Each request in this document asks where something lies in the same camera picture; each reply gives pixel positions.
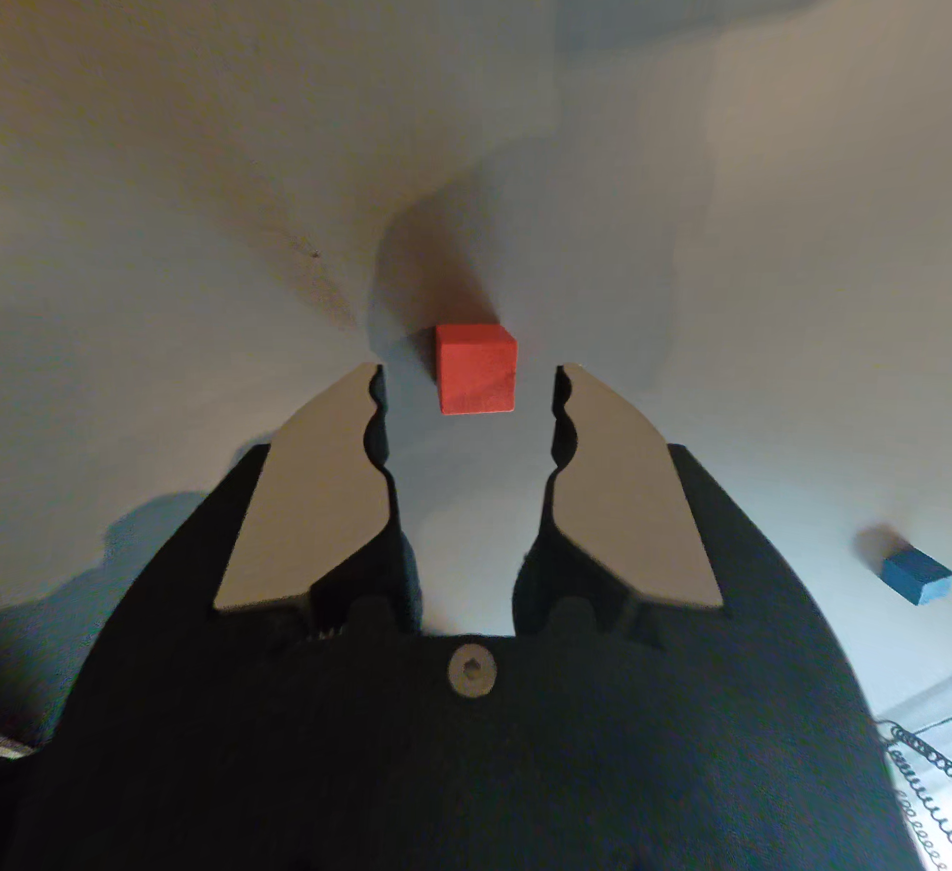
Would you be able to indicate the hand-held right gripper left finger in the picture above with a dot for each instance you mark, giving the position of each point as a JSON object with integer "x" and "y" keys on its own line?
{"x": 305, "y": 514}

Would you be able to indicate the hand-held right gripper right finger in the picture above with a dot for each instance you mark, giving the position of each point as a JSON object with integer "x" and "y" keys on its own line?
{"x": 632, "y": 514}

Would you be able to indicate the small red cube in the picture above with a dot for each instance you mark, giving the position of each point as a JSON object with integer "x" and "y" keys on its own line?
{"x": 476, "y": 368}

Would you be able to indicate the tiny blue cube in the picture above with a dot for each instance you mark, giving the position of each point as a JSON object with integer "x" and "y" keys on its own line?
{"x": 917, "y": 574}

